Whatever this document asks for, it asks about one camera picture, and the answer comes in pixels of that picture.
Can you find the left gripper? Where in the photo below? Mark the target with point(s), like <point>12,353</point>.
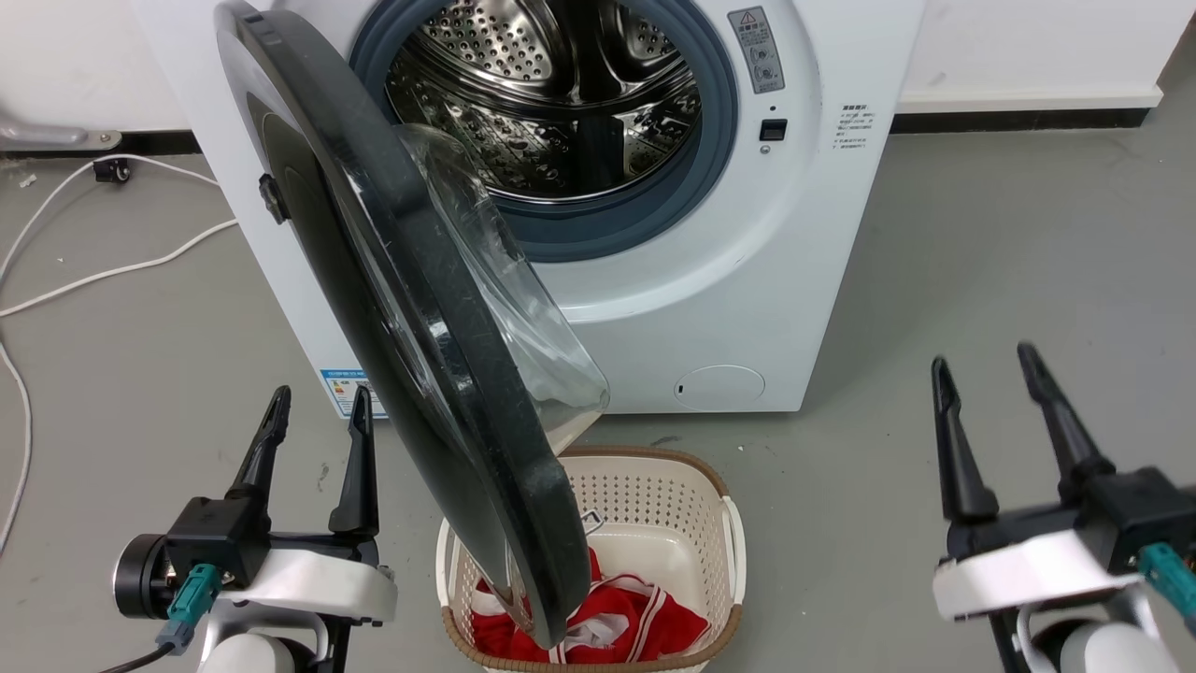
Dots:
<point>220,537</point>

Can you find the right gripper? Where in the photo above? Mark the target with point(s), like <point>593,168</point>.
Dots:
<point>1028,570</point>

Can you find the black washing machine door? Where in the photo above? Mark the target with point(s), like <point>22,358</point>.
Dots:
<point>420,308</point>

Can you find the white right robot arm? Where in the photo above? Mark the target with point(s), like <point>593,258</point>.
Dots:
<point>1112,650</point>

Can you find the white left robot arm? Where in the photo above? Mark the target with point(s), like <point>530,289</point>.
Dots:
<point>248,654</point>

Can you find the white front-load washing machine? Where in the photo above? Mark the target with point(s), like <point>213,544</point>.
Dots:
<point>747,280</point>

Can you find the black door latch slot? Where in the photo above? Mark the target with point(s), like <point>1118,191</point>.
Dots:
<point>773,130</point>

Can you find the grey rubber door gasket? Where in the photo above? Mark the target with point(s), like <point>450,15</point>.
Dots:
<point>654,217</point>

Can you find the blue energy label sticker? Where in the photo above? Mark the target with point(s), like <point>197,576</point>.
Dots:
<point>342,389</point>

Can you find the round white filter cover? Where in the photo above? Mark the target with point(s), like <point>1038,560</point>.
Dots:
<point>719,386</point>

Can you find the cream perforated laundry basket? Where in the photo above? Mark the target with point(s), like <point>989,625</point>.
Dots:
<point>659,505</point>

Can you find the red and white garment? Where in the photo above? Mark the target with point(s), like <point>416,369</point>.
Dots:
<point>654,628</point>

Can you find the perforated steel washer drum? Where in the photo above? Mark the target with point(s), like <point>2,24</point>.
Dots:
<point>523,84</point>

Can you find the grey warning sticker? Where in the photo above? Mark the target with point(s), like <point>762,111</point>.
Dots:
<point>757,49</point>

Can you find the grey metal floor bracket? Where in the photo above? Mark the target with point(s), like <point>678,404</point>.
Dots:
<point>47,135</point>

